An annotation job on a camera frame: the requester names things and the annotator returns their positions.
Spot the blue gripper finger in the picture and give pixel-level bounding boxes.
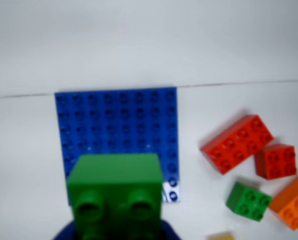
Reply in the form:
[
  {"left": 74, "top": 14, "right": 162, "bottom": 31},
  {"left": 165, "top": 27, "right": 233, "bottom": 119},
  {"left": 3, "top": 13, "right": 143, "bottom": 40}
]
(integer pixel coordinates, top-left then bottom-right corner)
[
  {"left": 50, "top": 221, "right": 76, "bottom": 240},
  {"left": 161, "top": 219, "right": 182, "bottom": 240}
]

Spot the green 2x4 block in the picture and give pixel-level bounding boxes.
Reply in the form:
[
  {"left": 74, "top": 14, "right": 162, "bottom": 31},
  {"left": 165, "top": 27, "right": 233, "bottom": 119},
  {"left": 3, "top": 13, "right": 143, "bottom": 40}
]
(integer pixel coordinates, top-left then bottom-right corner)
[{"left": 66, "top": 152, "right": 164, "bottom": 240}]

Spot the yellow 2x4 block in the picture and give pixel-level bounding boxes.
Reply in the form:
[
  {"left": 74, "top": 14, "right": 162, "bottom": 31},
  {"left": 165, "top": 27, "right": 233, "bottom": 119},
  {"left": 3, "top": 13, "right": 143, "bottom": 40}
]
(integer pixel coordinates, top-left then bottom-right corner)
[{"left": 206, "top": 231, "right": 236, "bottom": 240}]

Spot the green 2x2 block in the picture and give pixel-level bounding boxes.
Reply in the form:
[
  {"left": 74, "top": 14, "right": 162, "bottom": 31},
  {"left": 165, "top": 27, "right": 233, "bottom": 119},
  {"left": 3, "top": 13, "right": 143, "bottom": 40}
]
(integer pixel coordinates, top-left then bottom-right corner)
[{"left": 225, "top": 181, "right": 273, "bottom": 223}]

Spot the red 2x4 block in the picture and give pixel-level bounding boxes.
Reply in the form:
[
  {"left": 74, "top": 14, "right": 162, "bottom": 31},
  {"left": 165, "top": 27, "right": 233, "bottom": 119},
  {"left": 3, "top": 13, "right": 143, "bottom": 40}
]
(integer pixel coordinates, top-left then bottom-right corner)
[{"left": 199, "top": 114, "right": 275, "bottom": 176}]

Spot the orange 2x4 block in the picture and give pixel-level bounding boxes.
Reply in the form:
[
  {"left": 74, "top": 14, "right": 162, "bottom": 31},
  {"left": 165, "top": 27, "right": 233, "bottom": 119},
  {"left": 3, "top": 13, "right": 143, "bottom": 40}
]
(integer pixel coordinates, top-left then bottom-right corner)
[{"left": 268, "top": 169, "right": 298, "bottom": 231}]

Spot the red 2x2 block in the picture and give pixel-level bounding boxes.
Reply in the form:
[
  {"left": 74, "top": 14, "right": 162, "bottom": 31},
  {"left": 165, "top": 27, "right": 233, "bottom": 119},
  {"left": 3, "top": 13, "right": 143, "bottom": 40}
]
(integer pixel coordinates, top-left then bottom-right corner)
[{"left": 254, "top": 143, "right": 297, "bottom": 181}]

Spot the white board sheet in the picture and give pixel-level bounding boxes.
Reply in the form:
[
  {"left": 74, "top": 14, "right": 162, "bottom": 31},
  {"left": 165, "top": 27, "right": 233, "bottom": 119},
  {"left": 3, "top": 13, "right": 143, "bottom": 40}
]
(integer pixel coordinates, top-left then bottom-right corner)
[
  {"left": 0, "top": 79, "right": 298, "bottom": 240},
  {"left": 0, "top": 0, "right": 298, "bottom": 99}
]

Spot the blue 8x8 base plate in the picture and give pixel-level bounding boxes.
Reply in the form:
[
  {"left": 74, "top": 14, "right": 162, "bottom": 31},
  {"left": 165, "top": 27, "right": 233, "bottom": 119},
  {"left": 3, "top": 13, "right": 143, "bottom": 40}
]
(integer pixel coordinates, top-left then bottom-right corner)
[{"left": 54, "top": 86, "right": 181, "bottom": 206}]

